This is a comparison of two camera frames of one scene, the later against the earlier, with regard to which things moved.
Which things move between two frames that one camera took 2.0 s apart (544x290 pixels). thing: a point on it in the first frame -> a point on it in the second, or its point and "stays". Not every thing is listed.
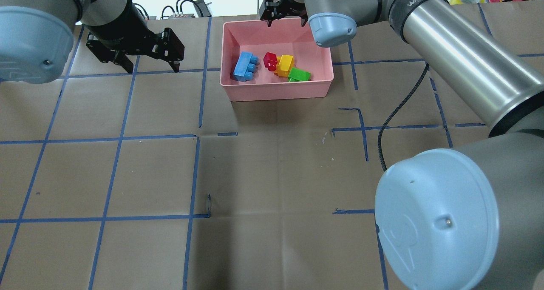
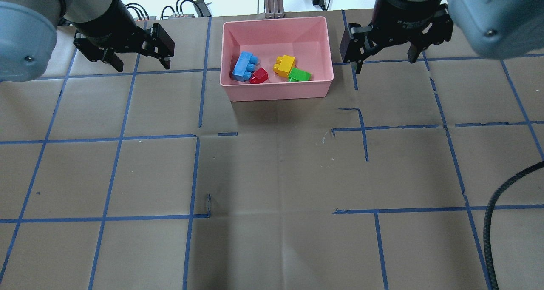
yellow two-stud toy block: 284,65 stays
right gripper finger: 267,11 -> 355,46
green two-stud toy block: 296,75 stays
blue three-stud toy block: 246,67 stays
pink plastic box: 283,61 stays
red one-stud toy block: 270,61 -> 259,76
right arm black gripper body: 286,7 -> 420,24
